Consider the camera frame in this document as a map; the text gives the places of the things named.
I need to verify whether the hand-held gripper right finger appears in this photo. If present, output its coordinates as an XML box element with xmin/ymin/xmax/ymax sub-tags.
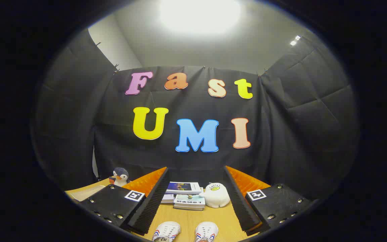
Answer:
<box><xmin>224</xmin><ymin>165</ymin><xmax>315</xmax><ymax>236</ymax></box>

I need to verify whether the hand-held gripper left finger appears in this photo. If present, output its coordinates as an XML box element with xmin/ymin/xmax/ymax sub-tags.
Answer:
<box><xmin>79</xmin><ymin>167</ymin><xmax>169</xmax><ymax>236</ymax></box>

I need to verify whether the white canvas shoe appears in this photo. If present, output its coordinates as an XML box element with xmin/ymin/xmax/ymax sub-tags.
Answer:
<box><xmin>152</xmin><ymin>221</ymin><xmax>181</xmax><ymax>242</ymax></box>
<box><xmin>195</xmin><ymin>221</ymin><xmax>219</xmax><ymax>242</ymax></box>

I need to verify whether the beige fabric storage box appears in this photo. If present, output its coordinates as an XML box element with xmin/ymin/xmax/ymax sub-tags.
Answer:
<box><xmin>67</xmin><ymin>184</ymin><xmax>106</xmax><ymax>202</ymax></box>

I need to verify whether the white duck plush toy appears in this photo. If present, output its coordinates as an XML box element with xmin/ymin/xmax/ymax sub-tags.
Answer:
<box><xmin>199</xmin><ymin>183</ymin><xmax>231</xmax><ymax>208</ymax></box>

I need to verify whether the book with blue cover picture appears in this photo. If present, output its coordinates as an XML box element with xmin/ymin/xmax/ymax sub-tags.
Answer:
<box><xmin>166</xmin><ymin>181</ymin><xmax>202</xmax><ymax>195</ymax></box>

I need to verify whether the book with teal cover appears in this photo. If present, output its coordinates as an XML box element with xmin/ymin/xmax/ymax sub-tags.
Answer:
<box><xmin>173</xmin><ymin>194</ymin><xmax>206</xmax><ymax>208</ymax></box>

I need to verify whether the grey penguin plush toy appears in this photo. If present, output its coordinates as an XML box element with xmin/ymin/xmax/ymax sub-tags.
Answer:
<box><xmin>109</xmin><ymin>167</ymin><xmax>130</xmax><ymax>187</ymax></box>

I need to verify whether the black backdrop cloth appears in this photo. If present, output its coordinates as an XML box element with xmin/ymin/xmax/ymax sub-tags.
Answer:
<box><xmin>31</xmin><ymin>29</ymin><xmax>360</xmax><ymax>202</ymax></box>

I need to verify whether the bright ceiling lamp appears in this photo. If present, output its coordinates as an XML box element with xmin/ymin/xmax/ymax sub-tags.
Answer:
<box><xmin>158</xmin><ymin>0</ymin><xmax>242</xmax><ymax>36</ymax></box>

